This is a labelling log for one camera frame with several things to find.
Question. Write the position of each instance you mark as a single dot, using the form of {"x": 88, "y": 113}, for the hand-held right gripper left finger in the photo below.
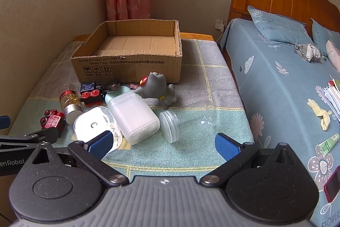
{"x": 102, "y": 143}

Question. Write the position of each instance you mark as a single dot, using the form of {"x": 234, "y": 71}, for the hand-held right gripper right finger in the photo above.
{"x": 225, "y": 146}

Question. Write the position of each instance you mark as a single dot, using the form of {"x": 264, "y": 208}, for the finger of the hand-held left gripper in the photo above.
{"x": 32, "y": 138}
{"x": 4, "y": 122}

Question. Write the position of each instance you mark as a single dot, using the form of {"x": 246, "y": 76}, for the clear round container white disc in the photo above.
{"x": 90, "y": 123}

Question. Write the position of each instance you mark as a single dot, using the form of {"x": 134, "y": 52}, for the red toy train car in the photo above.
{"x": 53, "y": 120}

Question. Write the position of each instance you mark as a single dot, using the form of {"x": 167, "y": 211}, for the white translucent plastic bottle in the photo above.
{"x": 132, "y": 115}

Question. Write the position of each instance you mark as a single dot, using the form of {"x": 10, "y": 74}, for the small bottle of gold beads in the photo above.
{"x": 69, "y": 103}

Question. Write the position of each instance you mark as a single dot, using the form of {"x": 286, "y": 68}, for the clear plastic jar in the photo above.
{"x": 172, "y": 123}

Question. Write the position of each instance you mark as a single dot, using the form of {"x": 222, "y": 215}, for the small clear pink trinket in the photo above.
{"x": 133, "y": 86}

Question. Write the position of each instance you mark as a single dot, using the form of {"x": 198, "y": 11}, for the grey toy cat figure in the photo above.
{"x": 156, "y": 86}

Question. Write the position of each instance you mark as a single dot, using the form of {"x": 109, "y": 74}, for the brown cardboard box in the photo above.
{"x": 127, "y": 67}

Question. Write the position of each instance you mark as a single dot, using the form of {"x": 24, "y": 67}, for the mint green egg-shaped case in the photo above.
{"x": 117, "y": 94}

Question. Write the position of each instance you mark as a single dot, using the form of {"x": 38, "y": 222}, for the black teardrop hand mirror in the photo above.
{"x": 113, "y": 86}

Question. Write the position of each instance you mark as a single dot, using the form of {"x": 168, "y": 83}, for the checked grey green blanket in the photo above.
{"x": 207, "y": 78}

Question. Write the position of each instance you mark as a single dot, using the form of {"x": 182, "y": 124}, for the blue floral bed sheet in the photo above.
{"x": 279, "y": 88}

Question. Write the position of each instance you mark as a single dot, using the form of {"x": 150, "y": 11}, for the green tube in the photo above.
{"x": 329, "y": 144}

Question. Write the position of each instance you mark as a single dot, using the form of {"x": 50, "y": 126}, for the wooden table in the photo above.
{"x": 196, "y": 36}

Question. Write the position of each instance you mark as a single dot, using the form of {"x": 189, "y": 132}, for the red phone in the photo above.
{"x": 333, "y": 185}

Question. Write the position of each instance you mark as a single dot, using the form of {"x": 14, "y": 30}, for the stack of papers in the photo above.
{"x": 333, "y": 99}

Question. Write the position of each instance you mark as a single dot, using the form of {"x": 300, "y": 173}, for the grey crumpled cloth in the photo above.
{"x": 309, "y": 52}

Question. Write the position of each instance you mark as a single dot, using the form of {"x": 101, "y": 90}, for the large blue floral pillow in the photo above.
{"x": 276, "y": 27}

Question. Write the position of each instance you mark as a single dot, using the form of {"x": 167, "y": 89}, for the pink bolster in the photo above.
{"x": 334, "y": 54}

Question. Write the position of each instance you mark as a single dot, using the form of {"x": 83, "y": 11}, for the small blue floral pillow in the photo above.
{"x": 326, "y": 35}

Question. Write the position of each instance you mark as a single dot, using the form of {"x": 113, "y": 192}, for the white wall socket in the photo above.
{"x": 219, "y": 25}

